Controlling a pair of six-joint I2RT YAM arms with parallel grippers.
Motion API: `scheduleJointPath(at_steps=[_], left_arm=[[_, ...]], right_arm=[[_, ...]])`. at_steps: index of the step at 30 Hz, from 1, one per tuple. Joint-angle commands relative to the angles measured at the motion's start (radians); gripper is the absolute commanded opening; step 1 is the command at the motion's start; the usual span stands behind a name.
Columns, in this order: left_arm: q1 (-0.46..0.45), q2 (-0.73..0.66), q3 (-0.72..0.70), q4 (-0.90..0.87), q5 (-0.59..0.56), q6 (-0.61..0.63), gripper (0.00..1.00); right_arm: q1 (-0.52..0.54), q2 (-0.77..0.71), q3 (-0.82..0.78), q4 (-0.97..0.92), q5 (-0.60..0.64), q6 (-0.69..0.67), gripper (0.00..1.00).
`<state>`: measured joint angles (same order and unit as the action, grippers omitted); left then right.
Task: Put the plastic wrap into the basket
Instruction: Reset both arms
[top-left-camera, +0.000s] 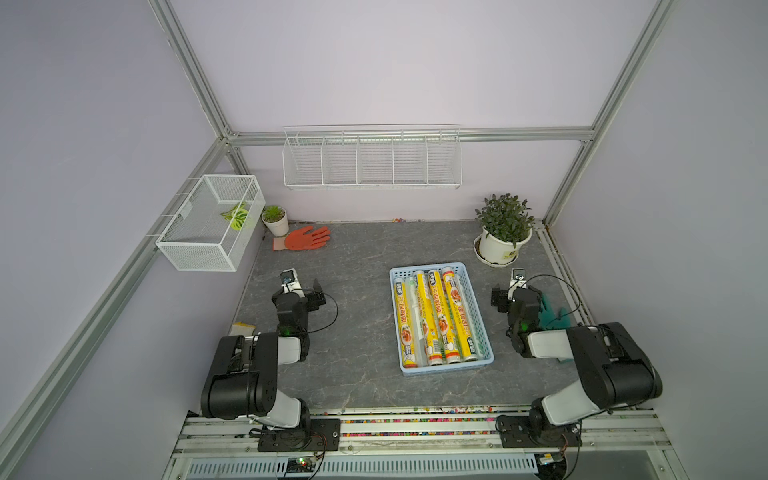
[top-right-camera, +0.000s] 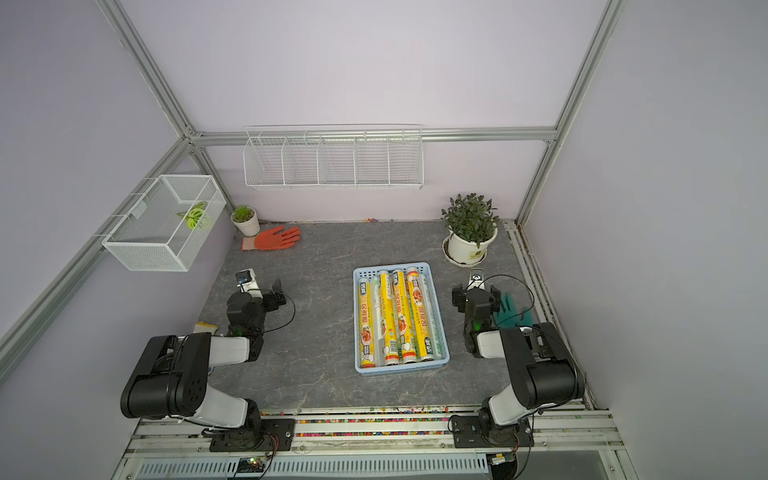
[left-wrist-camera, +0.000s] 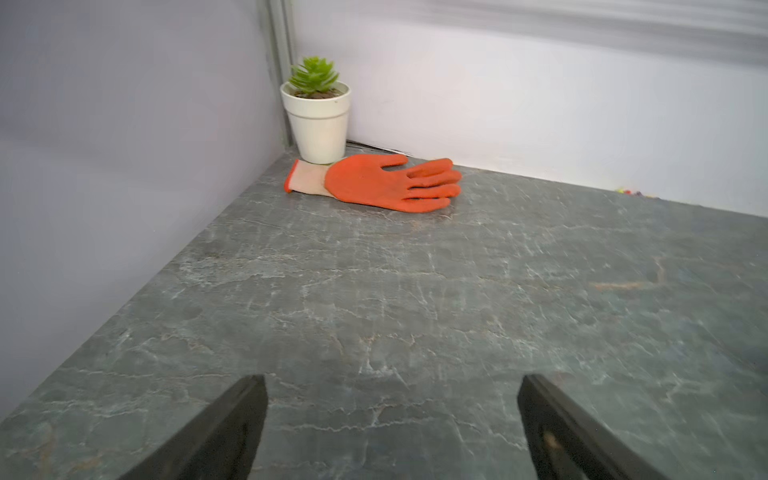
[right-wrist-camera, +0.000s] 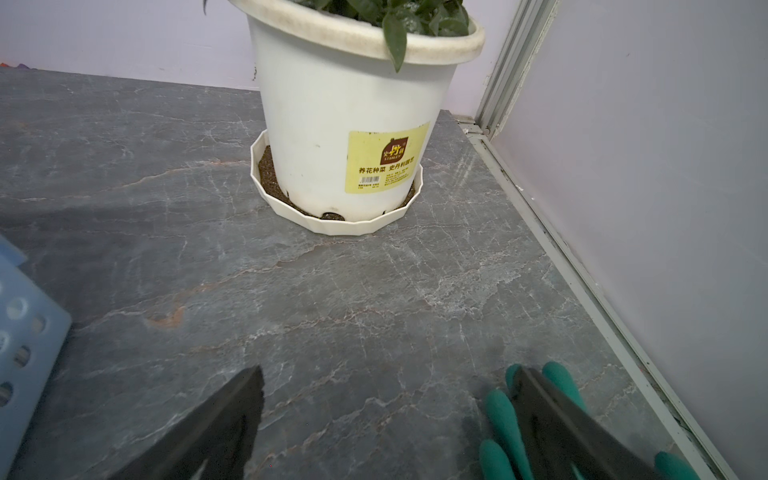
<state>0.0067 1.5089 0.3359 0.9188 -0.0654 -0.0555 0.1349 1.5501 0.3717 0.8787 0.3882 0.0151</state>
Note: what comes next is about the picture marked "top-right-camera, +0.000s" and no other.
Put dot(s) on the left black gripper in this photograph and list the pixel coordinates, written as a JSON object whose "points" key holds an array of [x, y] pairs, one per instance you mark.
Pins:
{"points": [[269, 298]]}

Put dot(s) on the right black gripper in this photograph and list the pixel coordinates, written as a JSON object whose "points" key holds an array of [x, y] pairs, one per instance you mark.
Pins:
{"points": [[461, 297]]}

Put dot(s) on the white green wrap roll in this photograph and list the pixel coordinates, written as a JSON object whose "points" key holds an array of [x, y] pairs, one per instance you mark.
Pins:
{"points": [[435, 324]]}

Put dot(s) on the light blue plastic basket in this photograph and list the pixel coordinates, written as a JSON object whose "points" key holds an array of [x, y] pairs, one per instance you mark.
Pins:
{"points": [[371, 273]]}

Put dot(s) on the yellow red wrap roll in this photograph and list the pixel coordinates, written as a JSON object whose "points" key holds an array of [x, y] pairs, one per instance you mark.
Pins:
{"points": [[366, 325]]}

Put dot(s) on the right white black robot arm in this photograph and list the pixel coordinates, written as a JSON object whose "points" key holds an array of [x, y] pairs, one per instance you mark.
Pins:
{"points": [[542, 372]]}

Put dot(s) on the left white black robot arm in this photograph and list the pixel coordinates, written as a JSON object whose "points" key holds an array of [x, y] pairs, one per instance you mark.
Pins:
{"points": [[170, 379]]}

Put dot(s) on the green rubber glove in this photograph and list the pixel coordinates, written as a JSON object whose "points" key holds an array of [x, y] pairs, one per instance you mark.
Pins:
{"points": [[509, 316]]}

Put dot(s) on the blue patterned cloth glove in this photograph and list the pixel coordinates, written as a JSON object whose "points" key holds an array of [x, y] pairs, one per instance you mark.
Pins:
{"points": [[202, 327]]}

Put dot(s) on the red rubber glove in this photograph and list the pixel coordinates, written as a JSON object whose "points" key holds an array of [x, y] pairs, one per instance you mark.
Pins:
{"points": [[277, 238]]}

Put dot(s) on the large potted green plant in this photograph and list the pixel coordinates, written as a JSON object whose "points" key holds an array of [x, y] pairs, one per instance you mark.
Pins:
{"points": [[473, 226]]}

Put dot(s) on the small potted succulent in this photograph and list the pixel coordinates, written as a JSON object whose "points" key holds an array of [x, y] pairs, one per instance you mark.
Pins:
{"points": [[245, 219]]}

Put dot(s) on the green leaf toy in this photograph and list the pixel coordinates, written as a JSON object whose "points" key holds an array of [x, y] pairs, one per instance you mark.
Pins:
{"points": [[196, 217]]}

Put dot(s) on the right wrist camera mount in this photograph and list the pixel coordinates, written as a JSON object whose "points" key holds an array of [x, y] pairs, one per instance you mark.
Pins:
{"points": [[476, 279]]}

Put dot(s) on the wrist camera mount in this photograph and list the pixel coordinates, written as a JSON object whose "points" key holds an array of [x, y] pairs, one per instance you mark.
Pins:
{"points": [[246, 282], [476, 279]]}

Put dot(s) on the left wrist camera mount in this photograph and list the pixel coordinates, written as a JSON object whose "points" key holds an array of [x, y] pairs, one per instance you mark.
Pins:
{"points": [[246, 282]]}

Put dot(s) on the white mesh wall basket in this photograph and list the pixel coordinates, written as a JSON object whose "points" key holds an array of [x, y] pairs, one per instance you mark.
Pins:
{"points": [[151, 237]]}

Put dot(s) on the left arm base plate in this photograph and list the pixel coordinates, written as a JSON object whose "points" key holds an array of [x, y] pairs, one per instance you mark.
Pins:
{"points": [[274, 434]]}

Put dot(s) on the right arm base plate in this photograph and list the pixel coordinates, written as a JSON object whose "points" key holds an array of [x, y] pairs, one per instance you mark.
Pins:
{"points": [[479, 431]]}

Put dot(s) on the white slotted cable duct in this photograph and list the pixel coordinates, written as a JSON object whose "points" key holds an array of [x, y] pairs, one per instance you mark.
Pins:
{"points": [[446, 466]]}

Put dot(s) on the white wire wall shelf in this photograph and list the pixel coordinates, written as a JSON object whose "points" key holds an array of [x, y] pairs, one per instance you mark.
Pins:
{"points": [[345, 156]]}

